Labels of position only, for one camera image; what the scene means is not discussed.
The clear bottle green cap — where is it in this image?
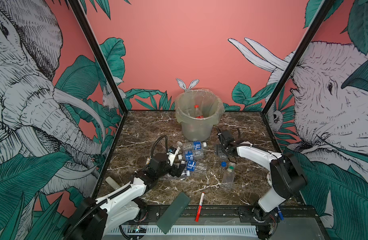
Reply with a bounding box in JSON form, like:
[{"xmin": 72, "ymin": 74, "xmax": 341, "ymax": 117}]
[{"xmin": 221, "ymin": 163, "xmax": 236, "ymax": 191}]

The translucent green waste bin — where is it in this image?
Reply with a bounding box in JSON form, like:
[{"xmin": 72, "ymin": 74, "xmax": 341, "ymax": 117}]
[{"xmin": 175, "ymin": 89, "xmax": 225, "ymax": 142}]

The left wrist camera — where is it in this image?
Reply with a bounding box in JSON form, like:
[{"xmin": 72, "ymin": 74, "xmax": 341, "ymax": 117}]
[{"xmin": 168, "ymin": 146, "xmax": 176, "ymax": 166}]

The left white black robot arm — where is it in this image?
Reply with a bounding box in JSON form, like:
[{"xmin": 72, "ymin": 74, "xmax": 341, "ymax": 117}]
[{"xmin": 63, "ymin": 153, "xmax": 187, "ymax": 240}]

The dark green flat board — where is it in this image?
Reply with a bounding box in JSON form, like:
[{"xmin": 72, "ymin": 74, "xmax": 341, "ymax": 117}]
[{"xmin": 157, "ymin": 192, "xmax": 191, "ymax": 234}]

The blue label bottle near bin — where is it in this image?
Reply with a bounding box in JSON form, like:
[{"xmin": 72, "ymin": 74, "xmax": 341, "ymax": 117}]
[{"xmin": 183, "ymin": 141, "xmax": 207, "ymax": 151}]

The beige plastic block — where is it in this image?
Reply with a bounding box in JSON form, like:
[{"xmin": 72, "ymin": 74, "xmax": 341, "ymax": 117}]
[{"xmin": 106, "ymin": 177, "xmax": 120, "ymax": 190}]

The clear bottle red label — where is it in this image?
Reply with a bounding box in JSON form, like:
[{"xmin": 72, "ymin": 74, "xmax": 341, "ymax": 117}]
[{"xmin": 194, "ymin": 105, "xmax": 204, "ymax": 119}]

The red marker pen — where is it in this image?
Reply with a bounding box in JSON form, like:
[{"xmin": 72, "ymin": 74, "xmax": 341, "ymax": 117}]
[{"xmin": 195, "ymin": 192, "xmax": 205, "ymax": 222}]

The clear bottle yellow white label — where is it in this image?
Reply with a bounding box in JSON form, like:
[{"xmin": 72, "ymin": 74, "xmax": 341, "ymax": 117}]
[{"xmin": 171, "ymin": 141, "xmax": 183, "ymax": 156}]

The Pocari Sweat blue label bottle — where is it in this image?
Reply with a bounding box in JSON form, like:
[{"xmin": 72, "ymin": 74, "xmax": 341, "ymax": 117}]
[{"xmin": 184, "ymin": 150, "xmax": 205, "ymax": 161}]

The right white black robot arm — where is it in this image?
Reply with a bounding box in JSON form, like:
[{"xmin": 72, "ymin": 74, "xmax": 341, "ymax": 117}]
[{"xmin": 217, "ymin": 128, "xmax": 308, "ymax": 223}]

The blue label bottle white cap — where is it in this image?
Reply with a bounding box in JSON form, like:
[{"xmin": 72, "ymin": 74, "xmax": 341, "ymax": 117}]
[{"xmin": 186, "ymin": 161, "xmax": 208, "ymax": 174}]

